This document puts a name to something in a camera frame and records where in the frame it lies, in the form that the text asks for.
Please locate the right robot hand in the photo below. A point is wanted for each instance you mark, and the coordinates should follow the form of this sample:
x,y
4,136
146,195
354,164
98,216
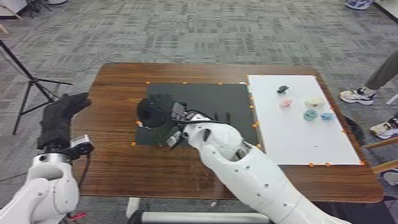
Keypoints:
x,y
155,111

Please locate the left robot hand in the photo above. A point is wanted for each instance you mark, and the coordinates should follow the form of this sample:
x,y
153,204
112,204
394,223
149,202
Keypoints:
x,y
57,120

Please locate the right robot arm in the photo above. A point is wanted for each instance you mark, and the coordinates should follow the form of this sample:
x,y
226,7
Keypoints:
x,y
249,173

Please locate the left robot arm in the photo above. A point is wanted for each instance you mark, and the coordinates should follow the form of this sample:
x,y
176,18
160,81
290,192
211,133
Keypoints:
x,y
44,186

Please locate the dark mat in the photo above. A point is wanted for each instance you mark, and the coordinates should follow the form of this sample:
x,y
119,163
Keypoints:
x,y
219,100

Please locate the black tripod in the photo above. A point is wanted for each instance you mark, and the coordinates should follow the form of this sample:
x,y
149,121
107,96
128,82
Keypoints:
x,y
32,81

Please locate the pink flower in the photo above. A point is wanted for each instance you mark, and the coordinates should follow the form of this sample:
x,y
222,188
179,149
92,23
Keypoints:
x,y
286,103

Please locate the dark grey flower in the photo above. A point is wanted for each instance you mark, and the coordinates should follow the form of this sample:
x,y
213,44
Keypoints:
x,y
283,89

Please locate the white sheet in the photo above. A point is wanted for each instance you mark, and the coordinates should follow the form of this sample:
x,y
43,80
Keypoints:
x,y
295,140

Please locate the teal flower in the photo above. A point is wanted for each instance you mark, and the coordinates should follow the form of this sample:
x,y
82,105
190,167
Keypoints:
x,y
309,115

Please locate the pale yellow flower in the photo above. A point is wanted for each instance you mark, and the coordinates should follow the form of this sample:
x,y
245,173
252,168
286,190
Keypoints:
x,y
313,102

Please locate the blue flower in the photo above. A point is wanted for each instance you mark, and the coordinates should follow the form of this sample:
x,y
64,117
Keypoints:
x,y
327,116

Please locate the pale grey bar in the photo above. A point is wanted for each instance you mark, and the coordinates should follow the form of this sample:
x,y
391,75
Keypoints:
x,y
206,218

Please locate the wooden chair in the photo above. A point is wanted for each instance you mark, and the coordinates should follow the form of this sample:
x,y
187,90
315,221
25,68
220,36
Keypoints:
x,y
384,143

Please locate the person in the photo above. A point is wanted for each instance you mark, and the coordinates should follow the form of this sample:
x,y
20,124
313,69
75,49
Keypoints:
x,y
382,73

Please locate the blue and white pot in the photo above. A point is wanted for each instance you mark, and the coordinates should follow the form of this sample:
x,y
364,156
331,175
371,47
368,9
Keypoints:
x,y
359,3

